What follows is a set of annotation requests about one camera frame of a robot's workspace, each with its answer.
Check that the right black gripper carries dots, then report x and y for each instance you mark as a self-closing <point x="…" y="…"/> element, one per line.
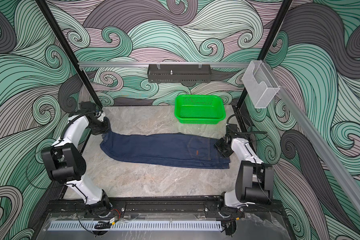
<point x="218" y="144"/>

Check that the black front mounting rail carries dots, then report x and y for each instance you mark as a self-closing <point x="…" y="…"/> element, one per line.
<point x="210" y="207"/>

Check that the clear plastic wall bin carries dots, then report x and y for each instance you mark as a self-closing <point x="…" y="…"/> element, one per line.
<point x="261" y="84"/>

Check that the white slotted cable duct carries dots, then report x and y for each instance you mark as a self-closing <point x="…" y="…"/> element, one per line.
<point x="138" y="226"/>

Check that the dark blue denim trousers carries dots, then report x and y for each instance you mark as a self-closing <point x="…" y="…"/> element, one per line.
<point x="171" y="150"/>

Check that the green plastic basket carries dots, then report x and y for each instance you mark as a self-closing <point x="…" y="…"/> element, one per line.
<point x="199" y="109"/>

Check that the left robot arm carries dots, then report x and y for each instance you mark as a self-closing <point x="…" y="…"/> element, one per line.
<point x="65" y="164"/>

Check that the back aluminium rail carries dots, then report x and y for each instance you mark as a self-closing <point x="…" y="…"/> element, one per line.
<point x="125" y="64"/>

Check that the right aluminium rail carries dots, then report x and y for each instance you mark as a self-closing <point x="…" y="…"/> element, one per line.
<point x="294" y="101"/>

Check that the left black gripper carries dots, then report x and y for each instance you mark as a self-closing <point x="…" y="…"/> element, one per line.
<point x="105" y="129"/>

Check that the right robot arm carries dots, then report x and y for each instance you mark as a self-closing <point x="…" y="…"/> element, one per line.
<point x="254" y="182"/>

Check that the aluminium rail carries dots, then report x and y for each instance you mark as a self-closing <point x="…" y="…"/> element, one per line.
<point x="294" y="101"/>
<point x="125" y="64"/>

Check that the black perforated wall shelf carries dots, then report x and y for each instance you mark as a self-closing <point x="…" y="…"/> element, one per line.
<point x="188" y="75"/>

